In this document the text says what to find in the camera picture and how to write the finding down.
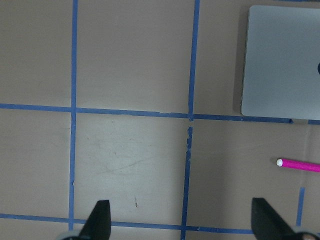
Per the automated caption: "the pink marker pen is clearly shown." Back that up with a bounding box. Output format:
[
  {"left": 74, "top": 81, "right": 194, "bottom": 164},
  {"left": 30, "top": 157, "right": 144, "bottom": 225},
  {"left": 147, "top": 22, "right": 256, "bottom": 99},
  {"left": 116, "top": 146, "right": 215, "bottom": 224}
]
[{"left": 276, "top": 158, "right": 320, "bottom": 173}]

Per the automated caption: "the silver laptop notebook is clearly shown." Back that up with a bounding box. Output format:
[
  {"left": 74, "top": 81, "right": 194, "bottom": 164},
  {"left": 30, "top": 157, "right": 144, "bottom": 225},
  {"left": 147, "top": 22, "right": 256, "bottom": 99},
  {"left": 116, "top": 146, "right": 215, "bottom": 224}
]
[{"left": 241, "top": 5, "right": 320, "bottom": 120}]

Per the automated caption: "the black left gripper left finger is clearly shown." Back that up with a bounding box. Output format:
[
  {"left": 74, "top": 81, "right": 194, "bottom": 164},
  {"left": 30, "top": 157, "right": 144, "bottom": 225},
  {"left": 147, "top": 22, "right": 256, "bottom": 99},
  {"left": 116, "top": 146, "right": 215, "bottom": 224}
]
[{"left": 78, "top": 200, "right": 111, "bottom": 240}]

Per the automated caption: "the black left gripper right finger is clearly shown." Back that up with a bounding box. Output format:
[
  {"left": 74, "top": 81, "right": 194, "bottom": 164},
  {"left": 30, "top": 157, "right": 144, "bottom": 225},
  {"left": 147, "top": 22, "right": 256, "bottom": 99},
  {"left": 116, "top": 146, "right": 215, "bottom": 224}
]
[{"left": 251, "top": 197, "right": 297, "bottom": 240}]

